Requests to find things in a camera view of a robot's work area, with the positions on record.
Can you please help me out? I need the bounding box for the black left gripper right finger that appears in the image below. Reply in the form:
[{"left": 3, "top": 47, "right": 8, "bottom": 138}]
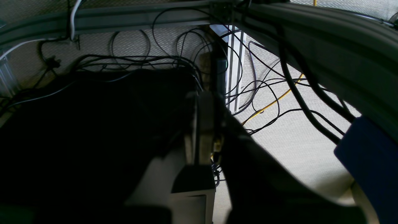
[{"left": 218, "top": 105, "right": 367, "bottom": 224}]

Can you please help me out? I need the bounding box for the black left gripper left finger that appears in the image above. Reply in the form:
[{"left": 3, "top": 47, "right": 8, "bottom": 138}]
[{"left": 1, "top": 69, "right": 198, "bottom": 224}]

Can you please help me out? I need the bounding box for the blue cloth piece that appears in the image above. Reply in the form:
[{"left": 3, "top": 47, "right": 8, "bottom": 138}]
[{"left": 334, "top": 117, "right": 398, "bottom": 224}]

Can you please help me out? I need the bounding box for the aluminium table leg profile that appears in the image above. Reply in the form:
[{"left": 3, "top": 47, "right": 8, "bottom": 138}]
[{"left": 210, "top": 25, "right": 247, "bottom": 114}]

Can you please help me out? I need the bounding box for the white cable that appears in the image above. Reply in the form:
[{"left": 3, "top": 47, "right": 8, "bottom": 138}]
[{"left": 0, "top": 0, "right": 83, "bottom": 60}]

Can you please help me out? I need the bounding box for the grey table frame rail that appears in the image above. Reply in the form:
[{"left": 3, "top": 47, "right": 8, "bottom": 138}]
[{"left": 0, "top": 0, "right": 398, "bottom": 140}]

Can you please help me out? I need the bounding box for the yellow cable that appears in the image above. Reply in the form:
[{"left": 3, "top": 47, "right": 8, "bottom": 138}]
[{"left": 242, "top": 0, "right": 317, "bottom": 125}]

